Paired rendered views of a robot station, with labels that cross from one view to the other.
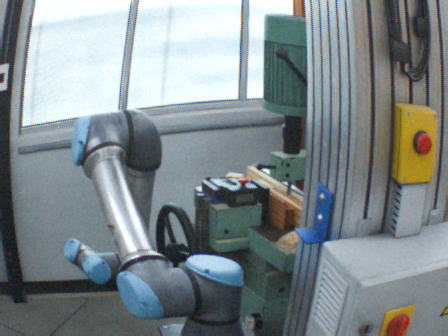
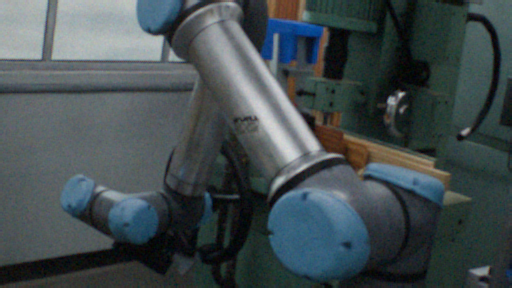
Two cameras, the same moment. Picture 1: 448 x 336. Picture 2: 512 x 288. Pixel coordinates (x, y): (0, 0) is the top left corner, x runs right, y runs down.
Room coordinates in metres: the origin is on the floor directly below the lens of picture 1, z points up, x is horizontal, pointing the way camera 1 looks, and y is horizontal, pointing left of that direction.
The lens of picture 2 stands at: (0.66, 0.52, 1.26)
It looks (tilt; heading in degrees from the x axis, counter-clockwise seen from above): 10 degrees down; 339
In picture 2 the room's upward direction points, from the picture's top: 9 degrees clockwise
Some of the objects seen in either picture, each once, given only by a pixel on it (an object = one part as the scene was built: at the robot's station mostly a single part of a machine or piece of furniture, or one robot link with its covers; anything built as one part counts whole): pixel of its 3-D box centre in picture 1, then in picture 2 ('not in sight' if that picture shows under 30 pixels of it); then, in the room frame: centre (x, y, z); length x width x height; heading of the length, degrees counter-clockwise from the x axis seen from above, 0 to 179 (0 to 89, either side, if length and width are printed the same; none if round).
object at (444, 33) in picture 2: not in sight; (442, 33); (2.25, -0.45, 1.23); 0.09 x 0.08 x 0.15; 115
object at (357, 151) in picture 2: (284, 207); (325, 143); (2.24, -0.17, 0.93); 0.24 x 0.01 x 0.06; 25
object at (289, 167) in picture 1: (296, 168); (334, 98); (2.30, -0.21, 1.03); 0.14 x 0.07 x 0.09; 115
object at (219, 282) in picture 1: (211, 287); (396, 215); (1.52, 0.01, 0.98); 0.13 x 0.12 x 0.14; 119
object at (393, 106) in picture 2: not in sight; (401, 112); (2.23, -0.36, 1.02); 0.12 x 0.03 x 0.12; 115
